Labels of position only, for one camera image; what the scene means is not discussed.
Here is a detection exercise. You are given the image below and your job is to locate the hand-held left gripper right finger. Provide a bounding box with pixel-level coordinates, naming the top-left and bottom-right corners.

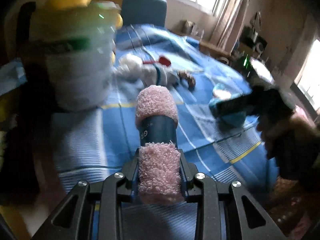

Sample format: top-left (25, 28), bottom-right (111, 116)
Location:
top-left (179, 149), bottom-right (287, 240)

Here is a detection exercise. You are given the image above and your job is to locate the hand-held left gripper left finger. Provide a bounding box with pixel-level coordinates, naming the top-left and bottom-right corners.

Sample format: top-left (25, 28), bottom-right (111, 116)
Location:
top-left (31, 149), bottom-right (140, 240)

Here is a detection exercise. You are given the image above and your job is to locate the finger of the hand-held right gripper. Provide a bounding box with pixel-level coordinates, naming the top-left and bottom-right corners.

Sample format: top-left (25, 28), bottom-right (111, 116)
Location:
top-left (212, 94), bottom-right (255, 117)

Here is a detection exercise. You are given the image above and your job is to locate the blue plush toy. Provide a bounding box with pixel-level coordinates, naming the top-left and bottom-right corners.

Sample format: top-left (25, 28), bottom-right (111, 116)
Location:
top-left (209, 83), bottom-right (253, 128)

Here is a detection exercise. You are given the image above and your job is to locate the pink fuzzy sock roll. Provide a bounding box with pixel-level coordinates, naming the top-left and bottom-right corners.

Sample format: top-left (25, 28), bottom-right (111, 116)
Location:
top-left (135, 85), bottom-right (185, 204)

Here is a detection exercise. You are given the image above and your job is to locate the white sock teal band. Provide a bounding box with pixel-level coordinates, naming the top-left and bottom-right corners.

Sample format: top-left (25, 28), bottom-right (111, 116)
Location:
top-left (140, 61), bottom-right (177, 87)

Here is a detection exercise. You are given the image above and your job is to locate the white metal can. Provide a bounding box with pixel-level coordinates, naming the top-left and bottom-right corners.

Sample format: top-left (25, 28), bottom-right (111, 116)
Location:
top-left (44, 1), bottom-right (119, 112)

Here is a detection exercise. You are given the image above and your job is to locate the white fluffy cloth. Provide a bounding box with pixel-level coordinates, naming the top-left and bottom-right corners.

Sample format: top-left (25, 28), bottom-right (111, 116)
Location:
top-left (117, 54), bottom-right (143, 80)

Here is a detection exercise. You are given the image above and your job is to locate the person's right hand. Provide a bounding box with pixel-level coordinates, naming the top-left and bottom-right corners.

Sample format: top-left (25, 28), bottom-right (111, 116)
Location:
top-left (257, 112), bottom-right (320, 160)

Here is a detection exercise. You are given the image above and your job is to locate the blue plaid blanket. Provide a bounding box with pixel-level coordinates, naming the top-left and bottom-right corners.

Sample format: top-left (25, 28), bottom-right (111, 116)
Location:
top-left (0, 24), bottom-right (280, 240)

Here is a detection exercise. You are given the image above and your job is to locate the small white fan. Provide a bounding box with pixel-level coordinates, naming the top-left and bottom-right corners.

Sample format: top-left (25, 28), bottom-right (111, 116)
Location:
top-left (254, 41), bottom-right (267, 54)

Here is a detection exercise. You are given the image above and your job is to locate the wooden desk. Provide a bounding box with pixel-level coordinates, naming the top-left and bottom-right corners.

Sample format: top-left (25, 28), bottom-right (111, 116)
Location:
top-left (199, 41), bottom-right (232, 59)

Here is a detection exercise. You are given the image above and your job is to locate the black shelf unit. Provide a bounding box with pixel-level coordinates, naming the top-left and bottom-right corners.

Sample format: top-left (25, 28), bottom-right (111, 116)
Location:
top-left (239, 26), bottom-right (268, 55)

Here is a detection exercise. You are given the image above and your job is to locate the clear storage box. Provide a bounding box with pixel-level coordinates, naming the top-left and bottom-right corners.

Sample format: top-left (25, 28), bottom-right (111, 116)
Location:
top-left (185, 20), bottom-right (204, 37)

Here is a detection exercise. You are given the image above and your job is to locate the pale striped curtain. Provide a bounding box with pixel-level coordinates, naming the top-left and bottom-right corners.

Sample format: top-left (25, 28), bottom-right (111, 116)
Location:
top-left (210, 0), bottom-right (253, 48)

